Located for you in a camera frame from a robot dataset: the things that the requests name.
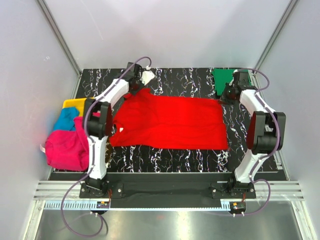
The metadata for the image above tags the red t-shirt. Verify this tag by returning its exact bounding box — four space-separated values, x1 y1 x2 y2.
109 88 228 150

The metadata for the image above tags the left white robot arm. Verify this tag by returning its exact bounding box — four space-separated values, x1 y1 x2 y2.
82 62 155 198

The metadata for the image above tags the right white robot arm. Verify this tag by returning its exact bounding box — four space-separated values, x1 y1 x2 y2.
218 68 286 199

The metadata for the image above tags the folded green t-shirt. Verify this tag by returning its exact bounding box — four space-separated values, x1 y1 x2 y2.
211 68 236 97

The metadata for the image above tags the yellow plastic bin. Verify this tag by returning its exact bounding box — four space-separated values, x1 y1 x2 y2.
62 98 87 117

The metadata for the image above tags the blue t-shirt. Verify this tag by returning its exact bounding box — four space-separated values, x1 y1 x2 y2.
53 106 80 131

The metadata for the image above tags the magenta t-shirt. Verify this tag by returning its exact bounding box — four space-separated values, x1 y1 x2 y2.
44 116 89 172

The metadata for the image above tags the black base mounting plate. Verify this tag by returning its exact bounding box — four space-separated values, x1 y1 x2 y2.
49 170 297 210

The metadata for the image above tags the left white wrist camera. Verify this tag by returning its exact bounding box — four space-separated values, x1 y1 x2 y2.
139 65 156 86

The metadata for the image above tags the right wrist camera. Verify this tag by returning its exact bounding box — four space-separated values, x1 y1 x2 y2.
232 70 252 87

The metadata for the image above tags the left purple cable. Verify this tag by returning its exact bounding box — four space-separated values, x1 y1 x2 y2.
60 56 153 237

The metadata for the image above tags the left aluminium frame post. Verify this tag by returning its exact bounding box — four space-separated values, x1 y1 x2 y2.
36 0 82 77

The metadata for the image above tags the aluminium frame post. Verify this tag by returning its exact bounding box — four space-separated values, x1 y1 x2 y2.
36 0 82 77
251 0 300 75

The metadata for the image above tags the right aluminium frame post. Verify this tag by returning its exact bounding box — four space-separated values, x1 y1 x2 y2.
251 0 300 75

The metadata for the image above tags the front aluminium rail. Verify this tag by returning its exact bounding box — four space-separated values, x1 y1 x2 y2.
33 181 304 211

